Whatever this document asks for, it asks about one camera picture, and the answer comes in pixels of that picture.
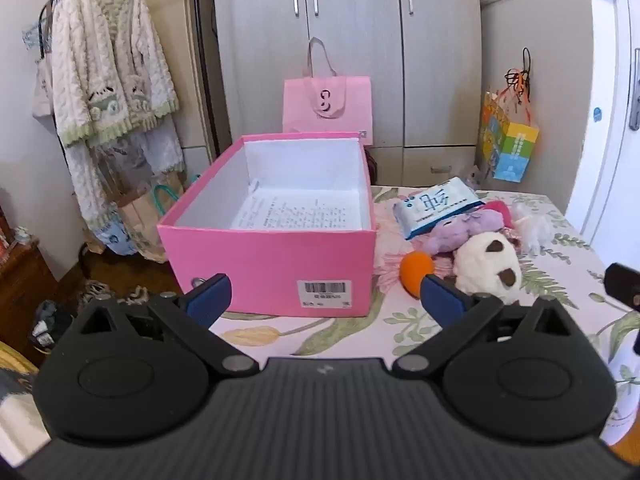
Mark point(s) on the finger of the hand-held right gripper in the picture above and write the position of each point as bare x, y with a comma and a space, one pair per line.
624, 285

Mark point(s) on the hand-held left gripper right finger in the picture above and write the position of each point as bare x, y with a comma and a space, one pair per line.
442, 300

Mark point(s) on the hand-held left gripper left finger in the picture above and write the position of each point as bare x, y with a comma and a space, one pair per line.
210, 297

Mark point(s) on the orange ball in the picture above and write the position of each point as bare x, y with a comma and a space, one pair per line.
415, 272

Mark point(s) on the white brown plush toy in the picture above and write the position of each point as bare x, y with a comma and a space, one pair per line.
480, 265

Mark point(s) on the purple plush toy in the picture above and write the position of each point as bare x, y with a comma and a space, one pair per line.
450, 235

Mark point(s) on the pink cardboard box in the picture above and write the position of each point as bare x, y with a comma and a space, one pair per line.
270, 265

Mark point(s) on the blue white tissue pack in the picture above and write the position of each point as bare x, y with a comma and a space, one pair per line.
435, 205

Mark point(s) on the pink plush toy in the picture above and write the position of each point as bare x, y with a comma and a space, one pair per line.
497, 212

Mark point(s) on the floral blanket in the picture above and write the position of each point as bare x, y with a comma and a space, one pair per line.
560, 270

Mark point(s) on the patterned slippers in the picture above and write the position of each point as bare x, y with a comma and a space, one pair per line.
107, 290

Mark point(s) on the white plastic packet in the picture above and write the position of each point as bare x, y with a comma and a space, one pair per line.
532, 227

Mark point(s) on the printed white paper sheet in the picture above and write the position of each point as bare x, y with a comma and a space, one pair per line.
300, 210

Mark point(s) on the dark cloth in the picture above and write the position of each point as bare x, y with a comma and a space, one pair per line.
50, 322

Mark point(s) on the white pajama pants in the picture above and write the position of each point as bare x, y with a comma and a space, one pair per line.
150, 145

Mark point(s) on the colourful gift bag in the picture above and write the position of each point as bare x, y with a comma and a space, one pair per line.
510, 145

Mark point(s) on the brown wooden cabinet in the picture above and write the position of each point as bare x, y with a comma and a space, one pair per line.
25, 280

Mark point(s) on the white door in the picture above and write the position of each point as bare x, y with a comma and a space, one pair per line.
607, 85

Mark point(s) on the yellow bedding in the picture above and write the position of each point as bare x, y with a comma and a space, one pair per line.
15, 390

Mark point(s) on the pink paper bag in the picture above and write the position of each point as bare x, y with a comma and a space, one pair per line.
350, 105

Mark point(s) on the white green pajama top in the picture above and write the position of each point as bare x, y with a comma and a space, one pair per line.
110, 60

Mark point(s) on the grey wooden wardrobe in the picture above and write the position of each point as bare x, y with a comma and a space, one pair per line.
360, 20

